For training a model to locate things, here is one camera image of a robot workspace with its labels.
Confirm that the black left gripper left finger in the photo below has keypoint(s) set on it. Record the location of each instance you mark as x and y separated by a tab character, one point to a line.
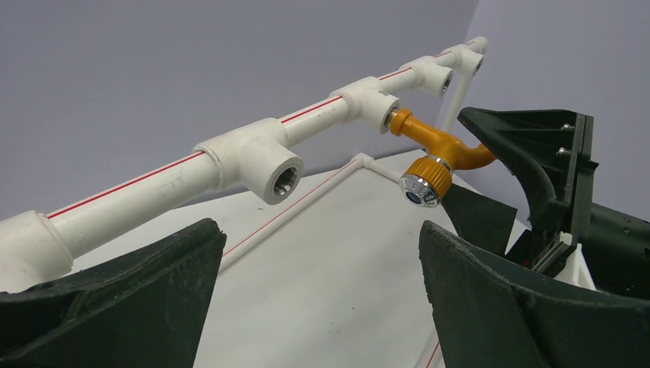
146	308

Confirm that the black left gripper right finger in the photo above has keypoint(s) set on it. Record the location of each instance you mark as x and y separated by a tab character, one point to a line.
490	312

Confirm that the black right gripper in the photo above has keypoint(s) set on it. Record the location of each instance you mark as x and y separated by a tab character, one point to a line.
550	154

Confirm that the yellow plastic water faucet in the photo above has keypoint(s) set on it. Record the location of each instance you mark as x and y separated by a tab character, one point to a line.
426	182

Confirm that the white PVC pipe frame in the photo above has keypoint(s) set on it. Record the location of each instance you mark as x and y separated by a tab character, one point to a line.
38	247

